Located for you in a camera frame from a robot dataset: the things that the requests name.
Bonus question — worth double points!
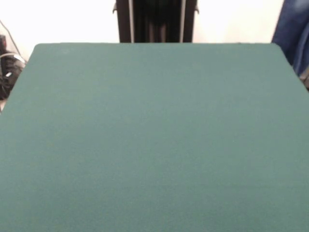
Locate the blue denim jeans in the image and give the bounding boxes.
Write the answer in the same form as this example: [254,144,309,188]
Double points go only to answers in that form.
[271,0,309,78]

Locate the dark green table cloth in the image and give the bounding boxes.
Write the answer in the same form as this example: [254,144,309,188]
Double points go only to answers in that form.
[0,43,309,232]

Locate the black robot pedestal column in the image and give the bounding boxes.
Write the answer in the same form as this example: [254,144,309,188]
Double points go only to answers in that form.
[112,0,200,44]

